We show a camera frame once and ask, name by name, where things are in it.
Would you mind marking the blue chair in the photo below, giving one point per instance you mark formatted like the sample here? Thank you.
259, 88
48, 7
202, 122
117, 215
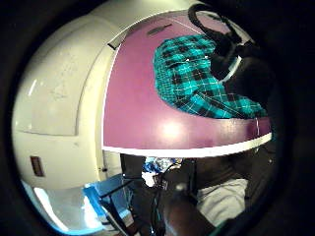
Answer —
108, 193

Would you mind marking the the person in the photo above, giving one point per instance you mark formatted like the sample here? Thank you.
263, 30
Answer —
223, 196

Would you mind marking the teal plaid cloth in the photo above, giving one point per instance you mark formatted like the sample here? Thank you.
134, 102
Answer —
187, 78

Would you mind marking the blue and white clutter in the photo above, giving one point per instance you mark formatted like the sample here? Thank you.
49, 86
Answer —
159, 167

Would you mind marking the dark flat object on table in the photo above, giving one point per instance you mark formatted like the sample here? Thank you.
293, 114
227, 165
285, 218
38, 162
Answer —
159, 29

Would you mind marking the red-brown wall plate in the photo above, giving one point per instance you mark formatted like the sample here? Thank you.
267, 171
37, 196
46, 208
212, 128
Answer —
37, 166

